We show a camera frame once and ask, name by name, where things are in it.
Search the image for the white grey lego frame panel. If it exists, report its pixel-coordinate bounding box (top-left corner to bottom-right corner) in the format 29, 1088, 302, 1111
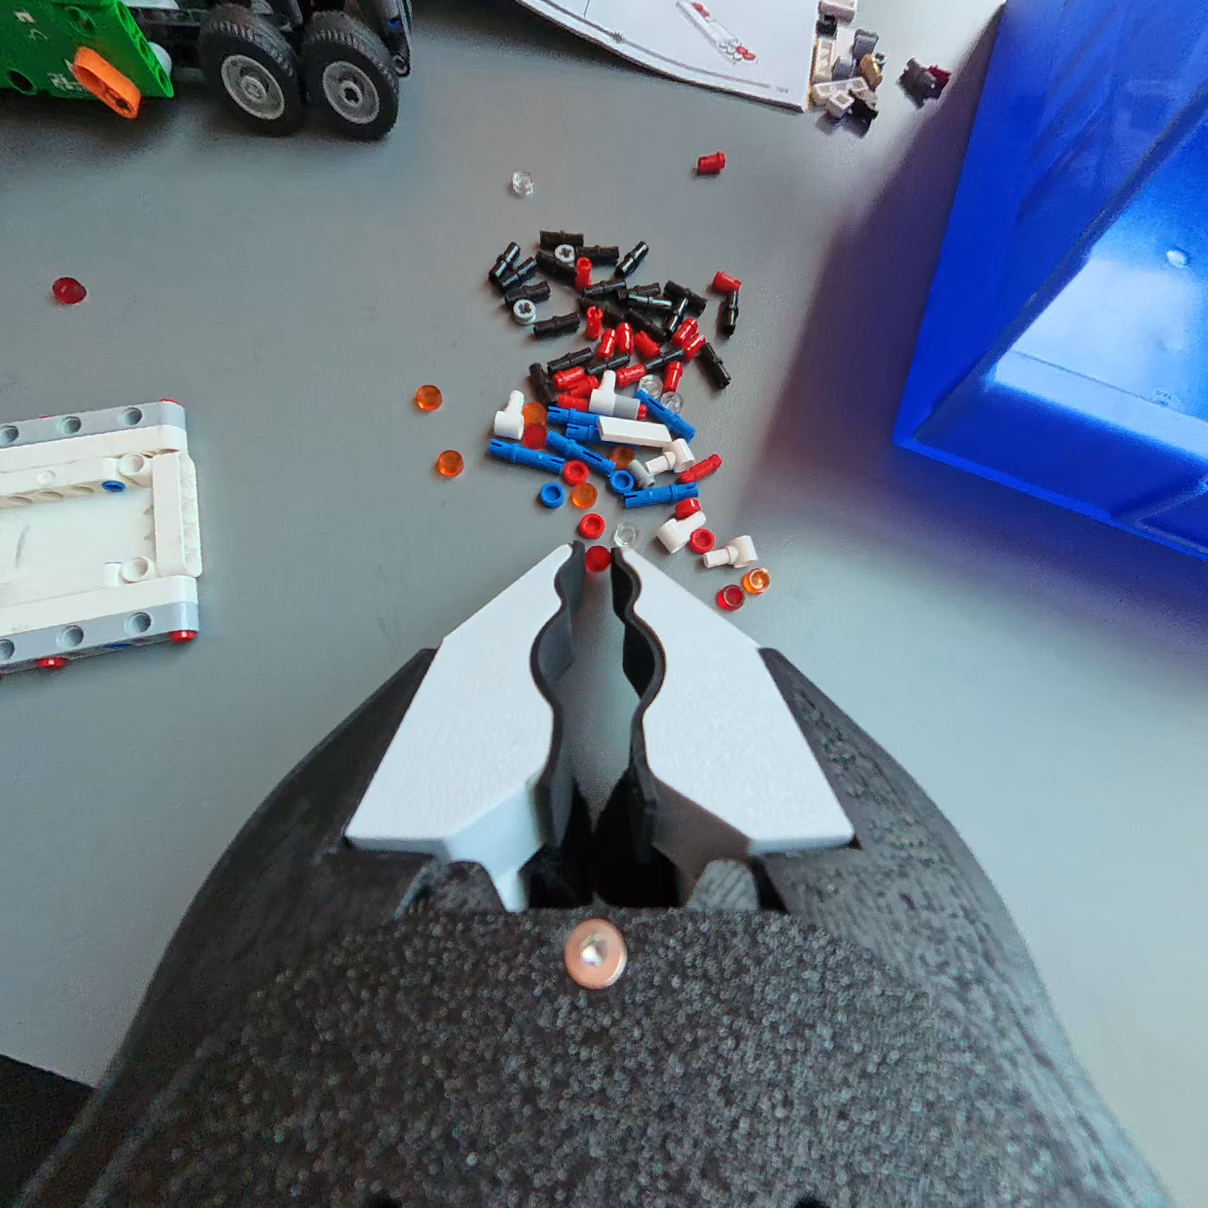
0, 399, 204, 672

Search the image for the pile of small lego pieces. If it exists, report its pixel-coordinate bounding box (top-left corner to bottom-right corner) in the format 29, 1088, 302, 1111
486, 228, 774, 612

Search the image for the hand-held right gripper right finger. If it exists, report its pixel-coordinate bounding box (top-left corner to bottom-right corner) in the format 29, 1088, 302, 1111
611, 547, 857, 892

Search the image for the white green lego truck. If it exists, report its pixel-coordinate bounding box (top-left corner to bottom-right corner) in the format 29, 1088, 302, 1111
0, 0, 413, 140

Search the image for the lego instruction booklet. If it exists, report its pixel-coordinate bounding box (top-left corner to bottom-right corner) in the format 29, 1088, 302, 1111
518, 0, 823, 112

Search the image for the person's dark clothing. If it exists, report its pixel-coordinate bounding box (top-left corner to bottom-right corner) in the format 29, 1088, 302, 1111
0, 1051, 91, 1199

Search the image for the cluster of grey tan lego bricks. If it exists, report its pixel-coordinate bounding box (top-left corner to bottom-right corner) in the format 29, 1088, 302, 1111
811, 0, 886, 119

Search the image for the blue plastic bin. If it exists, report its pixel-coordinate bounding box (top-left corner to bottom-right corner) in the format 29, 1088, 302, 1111
894, 0, 1208, 557

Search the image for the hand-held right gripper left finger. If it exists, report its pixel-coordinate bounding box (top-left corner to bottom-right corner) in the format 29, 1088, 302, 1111
344, 540, 588, 913

